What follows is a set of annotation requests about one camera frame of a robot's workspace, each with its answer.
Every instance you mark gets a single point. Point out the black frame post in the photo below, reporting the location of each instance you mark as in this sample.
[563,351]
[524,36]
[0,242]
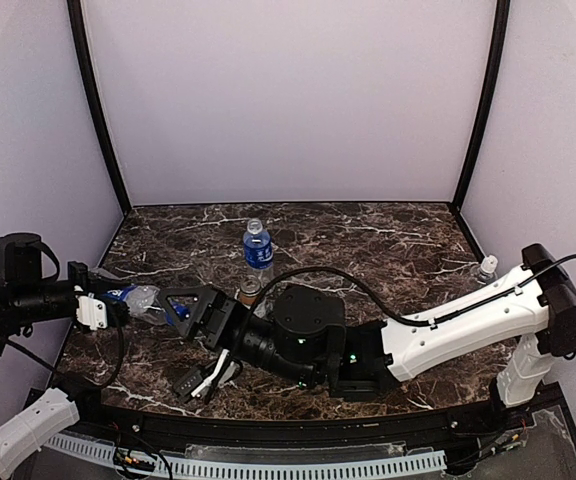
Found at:
[92,94]
[493,63]

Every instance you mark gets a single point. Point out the left black frame post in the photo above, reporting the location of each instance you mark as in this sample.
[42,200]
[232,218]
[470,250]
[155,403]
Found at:
[92,94]

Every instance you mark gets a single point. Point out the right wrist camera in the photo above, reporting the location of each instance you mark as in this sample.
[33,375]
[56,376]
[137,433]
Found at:
[196,382]

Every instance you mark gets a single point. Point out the Pepsi label bottle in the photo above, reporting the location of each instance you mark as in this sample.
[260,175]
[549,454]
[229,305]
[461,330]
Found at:
[142,303]

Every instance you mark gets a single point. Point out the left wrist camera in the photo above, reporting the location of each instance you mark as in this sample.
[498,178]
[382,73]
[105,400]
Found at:
[91,312]

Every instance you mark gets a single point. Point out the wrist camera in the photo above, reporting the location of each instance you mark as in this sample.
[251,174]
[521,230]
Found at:
[91,312]
[196,382]

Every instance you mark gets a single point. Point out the white slotted cable duct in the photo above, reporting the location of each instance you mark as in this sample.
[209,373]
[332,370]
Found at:
[175,466]

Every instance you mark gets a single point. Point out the black front rail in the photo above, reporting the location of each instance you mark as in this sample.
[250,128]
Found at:
[460,424]

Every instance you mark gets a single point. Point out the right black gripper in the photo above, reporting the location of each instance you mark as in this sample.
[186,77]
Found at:
[216,318]

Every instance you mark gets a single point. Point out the green cap coffee bottle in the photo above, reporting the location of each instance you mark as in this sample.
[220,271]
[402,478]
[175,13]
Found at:
[249,289]

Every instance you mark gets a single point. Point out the right black frame post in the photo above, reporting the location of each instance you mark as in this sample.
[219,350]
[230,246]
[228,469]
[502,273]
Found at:
[493,63]

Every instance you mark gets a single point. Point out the blue label water bottle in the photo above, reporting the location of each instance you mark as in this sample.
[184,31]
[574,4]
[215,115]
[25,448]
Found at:
[258,251]

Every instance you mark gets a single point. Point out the clear white cap bottle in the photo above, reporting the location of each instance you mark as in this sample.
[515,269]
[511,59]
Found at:
[485,271]

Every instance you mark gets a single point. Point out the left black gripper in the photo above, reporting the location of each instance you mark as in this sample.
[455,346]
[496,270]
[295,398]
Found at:
[116,312]

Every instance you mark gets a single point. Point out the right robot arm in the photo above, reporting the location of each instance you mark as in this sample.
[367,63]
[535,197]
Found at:
[306,339]

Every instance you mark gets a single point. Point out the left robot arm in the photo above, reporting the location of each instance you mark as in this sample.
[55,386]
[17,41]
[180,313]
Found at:
[27,297]

